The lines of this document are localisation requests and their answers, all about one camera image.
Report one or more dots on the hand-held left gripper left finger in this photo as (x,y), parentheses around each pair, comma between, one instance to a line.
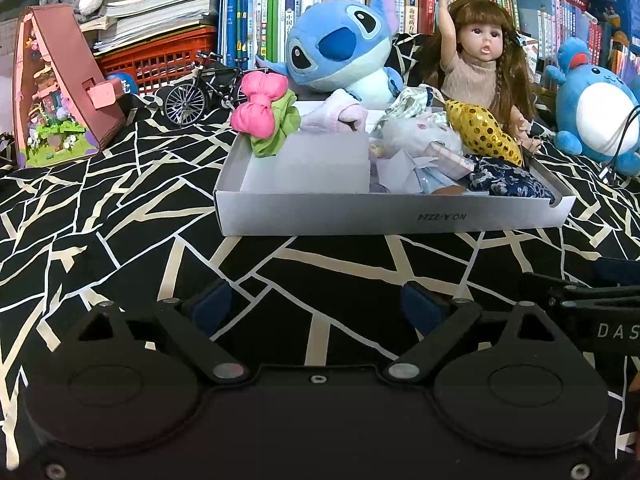
(212,305)

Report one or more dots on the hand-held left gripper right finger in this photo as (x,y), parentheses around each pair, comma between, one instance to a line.
(422,305)

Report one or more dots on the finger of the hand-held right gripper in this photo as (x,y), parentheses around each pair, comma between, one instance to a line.
(565,287)
(620,272)

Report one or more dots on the white cardboard box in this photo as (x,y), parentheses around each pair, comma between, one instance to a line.
(390,215)

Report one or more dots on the navy floral fabric pouch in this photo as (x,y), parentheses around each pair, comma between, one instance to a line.
(510,180)

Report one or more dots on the lavender face mask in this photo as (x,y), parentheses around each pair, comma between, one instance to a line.
(400,170)

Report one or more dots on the small pink packet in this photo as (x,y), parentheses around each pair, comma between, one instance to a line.
(452,160)

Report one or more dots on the white foam block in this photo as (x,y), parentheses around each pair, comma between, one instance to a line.
(310,165)

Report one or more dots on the gold sequin star pillow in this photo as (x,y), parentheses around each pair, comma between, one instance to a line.
(482,130)

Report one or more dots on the pink and green cloth bow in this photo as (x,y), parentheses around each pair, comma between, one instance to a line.
(260,105)

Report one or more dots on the light purple towel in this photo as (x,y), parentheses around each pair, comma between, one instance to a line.
(325,117)

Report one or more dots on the black and white patterned blanket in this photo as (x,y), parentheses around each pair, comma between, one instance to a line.
(100,210)

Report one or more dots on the round blue plush toy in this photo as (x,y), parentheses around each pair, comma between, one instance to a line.
(600,105)

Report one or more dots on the black miniature bicycle model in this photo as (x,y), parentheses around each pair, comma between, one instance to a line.
(220,82)

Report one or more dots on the brown-haired doll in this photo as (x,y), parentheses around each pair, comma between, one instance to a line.
(475,75)

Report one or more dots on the small blue ball toy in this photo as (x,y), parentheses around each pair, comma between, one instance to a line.
(122,82)

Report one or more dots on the red plastic basket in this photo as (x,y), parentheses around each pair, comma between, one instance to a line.
(160,55)

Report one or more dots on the blue cardboard box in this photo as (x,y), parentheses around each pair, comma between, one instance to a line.
(612,0)

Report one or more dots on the blue alien plush toy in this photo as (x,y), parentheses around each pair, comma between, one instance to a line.
(340,40)

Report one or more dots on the pink triangular house model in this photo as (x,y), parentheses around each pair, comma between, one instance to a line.
(70,60)

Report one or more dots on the row of shelved books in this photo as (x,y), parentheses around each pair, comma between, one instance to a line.
(250,10)

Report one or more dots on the stack of books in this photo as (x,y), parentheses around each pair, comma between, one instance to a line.
(160,0)

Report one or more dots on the grey grid board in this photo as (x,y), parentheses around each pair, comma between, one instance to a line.
(7,35)

